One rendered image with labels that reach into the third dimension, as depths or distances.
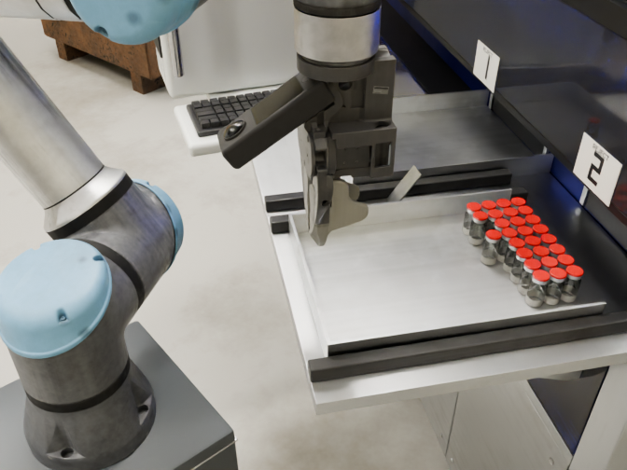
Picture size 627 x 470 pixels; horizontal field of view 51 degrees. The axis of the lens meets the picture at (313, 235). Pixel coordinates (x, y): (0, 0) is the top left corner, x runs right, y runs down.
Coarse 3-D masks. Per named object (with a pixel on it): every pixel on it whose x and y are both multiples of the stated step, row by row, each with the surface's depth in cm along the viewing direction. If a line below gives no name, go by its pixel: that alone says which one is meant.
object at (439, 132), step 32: (416, 96) 124; (448, 96) 125; (480, 96) 127; (416, 128) 121; (448, 128) 121; (480, 128) 121; (416, 160) 111; (448, 160) 111; (480, 160) 105; (512, 160) 105; (544, 160) 107
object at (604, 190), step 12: (588, 144) 83; (588, 156) 84; (576, 168) 86; (588, 168) 84; (612, 168) 79; (588, 180) 84; (600, 180) 82; (612, 180) 79; (600, 192) 82; (612, 192) 80
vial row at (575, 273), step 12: (516, 204) 92; (528, 216) 90; (540, 228) 88; (552, 240) 86; (552, 252) 84; (564, 264) 82; (576, 276) 80; (564, 288) 82; (576, 288) 81; (564, 300) 82
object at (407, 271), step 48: (480, 192) 97; (336, 240) 93; (384, 240) 93; (432, 240) 93; (336, 288) 85; (384, 288) 85; (432, 288) 85; (480, 288) 85; (336, 336) 78; (384, 336) 73; (432, 336) 75
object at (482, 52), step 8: (480, 48) 110; (488, 48) 107; (480, 56) 111; (496, 56) 105; (480, 64) 111; (496, 64) 105; (480, 72) 111; (488, 72) 108; (496, 72) 105; (488, 80) 109; (488, 88) 109
